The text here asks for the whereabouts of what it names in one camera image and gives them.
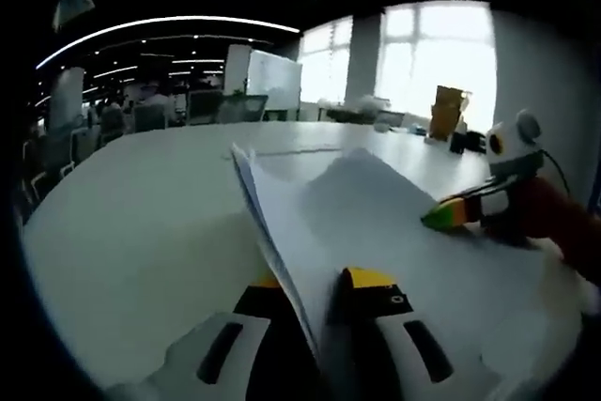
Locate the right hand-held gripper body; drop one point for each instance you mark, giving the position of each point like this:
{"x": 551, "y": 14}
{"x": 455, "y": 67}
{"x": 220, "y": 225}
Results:
{"x": 514, "y": 145}

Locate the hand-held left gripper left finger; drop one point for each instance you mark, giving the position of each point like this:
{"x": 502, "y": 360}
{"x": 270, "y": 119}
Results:
{"x": 197, "y": 363}

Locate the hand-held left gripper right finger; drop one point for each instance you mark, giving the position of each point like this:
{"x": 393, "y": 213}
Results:
{"x": 389, "y": 359}

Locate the stack of white printing papers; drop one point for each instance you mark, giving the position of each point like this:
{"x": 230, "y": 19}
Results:
{"x": 357, "y": 213}

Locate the person's right hand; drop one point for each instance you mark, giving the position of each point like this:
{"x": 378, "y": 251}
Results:
{"x": 540, "y": 211}

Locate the black bag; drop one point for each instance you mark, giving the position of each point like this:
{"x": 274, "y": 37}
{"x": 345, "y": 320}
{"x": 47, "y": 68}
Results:
{"x": 475, "y": 142}

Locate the brown cardboard box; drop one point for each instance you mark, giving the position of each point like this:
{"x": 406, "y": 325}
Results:
{"x": 445, "y": 124}
{"x": 451, "y": 97}

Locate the small white box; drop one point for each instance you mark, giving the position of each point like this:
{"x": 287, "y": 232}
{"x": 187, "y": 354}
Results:
{"x": 381, "y": 127}

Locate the white whiteboard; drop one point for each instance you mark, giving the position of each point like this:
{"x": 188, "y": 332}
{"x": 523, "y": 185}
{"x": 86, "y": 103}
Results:
{"x": 274, "y": 77}

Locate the curved ceiling light strip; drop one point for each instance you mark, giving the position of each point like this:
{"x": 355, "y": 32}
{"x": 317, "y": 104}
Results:
{"x": 164, "y": 23}

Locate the ceiling air conditioner unit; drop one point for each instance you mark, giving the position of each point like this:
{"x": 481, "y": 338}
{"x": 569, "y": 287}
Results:
{"x": 72, "y": 9}

